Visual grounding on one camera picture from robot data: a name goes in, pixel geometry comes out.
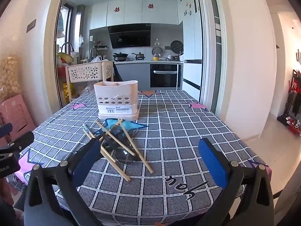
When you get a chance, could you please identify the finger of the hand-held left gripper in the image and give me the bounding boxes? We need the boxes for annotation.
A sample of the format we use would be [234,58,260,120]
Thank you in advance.
[0,123,13,137]
[0,131,35,152]

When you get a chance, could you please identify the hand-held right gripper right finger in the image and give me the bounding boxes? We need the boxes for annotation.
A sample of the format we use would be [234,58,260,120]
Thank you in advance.
[198,138,274,226]

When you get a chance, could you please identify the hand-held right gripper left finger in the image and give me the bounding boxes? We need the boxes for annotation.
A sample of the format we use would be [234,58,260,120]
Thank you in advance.
[24,138,101,226]

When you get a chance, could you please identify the blue patterned wooden chopstick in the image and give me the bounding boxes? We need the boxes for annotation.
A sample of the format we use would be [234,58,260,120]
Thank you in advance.
[83,124,116,163]

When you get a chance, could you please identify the yellow patterned wooden chopstick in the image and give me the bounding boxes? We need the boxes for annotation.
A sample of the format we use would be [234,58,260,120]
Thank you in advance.
[82,124,131,182]

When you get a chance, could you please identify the blue star sticker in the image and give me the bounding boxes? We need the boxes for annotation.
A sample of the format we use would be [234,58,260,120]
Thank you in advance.
[94,119,136,157]

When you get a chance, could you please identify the plain wooden chopstick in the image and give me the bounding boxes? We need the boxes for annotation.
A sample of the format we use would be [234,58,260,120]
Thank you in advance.
[100,119,124,142]
[118,118,154,174]

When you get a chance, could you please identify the beige plastic cutlery holder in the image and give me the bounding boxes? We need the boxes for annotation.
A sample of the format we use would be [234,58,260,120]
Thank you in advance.
[93,80,140,120]

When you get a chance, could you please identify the pink plastic stool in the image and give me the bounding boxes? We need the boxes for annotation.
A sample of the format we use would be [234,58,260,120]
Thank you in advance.
[0,94,36,144]

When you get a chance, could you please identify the grey checked tablecloth with stars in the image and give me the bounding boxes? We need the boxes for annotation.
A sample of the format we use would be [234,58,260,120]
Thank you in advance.
[14,89,273,226]

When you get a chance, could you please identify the bag of white puffs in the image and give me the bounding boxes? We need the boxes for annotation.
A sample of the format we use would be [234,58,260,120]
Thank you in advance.
[0,55,23,102]

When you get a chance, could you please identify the gold foil bag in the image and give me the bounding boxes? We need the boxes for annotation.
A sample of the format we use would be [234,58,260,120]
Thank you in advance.
[62,82,76,99]

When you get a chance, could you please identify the clear plastic bag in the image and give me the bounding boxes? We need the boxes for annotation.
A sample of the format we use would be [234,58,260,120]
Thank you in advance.
[82,82,97,95]

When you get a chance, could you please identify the red basket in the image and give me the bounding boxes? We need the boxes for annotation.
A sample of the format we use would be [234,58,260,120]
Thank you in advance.
[56,66,67,80]

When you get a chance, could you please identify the beige plastic rack cart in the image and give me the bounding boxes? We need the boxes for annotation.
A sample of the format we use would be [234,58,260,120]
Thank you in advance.
[65,61,114,104]

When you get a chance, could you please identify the dark hanging cloth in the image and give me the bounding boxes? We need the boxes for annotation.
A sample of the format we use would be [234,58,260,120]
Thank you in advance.
[113,62,123,82]

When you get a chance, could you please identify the black built-in oven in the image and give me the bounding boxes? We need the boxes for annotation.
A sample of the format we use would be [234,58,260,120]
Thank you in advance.
[150,63,179,89]

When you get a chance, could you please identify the grey kitchen counter cabinet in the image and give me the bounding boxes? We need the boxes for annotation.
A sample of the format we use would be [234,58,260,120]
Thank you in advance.
[114,61,184,89]

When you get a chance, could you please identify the dark rack with red items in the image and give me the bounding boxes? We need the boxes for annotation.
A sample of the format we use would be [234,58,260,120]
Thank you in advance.
[277,68,301,136]

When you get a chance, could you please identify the curved kitchen faucet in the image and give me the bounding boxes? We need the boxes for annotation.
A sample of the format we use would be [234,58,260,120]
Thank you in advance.
[61,42,75,53]

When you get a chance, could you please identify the black frying pan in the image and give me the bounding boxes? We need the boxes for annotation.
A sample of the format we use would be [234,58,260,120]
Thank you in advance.
[112,52,129,61]

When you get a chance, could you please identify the dark round hanging trivet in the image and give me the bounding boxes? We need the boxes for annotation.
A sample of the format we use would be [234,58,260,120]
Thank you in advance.
[170,40,184,53]

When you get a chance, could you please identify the white refrigerator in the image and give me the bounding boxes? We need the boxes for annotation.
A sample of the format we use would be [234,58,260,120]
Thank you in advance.
[177,0,204,92]

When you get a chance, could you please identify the black range hood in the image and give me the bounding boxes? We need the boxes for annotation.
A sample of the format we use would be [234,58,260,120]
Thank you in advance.
[108,24,151,49]

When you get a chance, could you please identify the white upper kitchen cabinets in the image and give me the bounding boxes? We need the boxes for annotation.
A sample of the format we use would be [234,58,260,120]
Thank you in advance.
[90,0,179,30]

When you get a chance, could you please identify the grey wall switch plate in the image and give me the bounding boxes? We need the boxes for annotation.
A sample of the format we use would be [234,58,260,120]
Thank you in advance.
[26,19,37,33]

